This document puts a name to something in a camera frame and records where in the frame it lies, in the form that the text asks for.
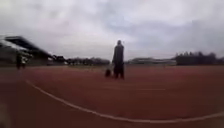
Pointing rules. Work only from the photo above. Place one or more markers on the person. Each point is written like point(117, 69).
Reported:
point(19, 61)
point(118, 56)

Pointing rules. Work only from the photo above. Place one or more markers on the small dark robot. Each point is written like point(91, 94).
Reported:
point(108, 73)

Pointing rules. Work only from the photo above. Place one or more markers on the grandstand building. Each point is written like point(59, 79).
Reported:
point(23, 50)

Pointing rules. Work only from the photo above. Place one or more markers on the red running track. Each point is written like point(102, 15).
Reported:
point(140, 100)

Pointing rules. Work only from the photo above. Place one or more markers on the low long building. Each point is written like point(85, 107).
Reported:
point(151, 61)

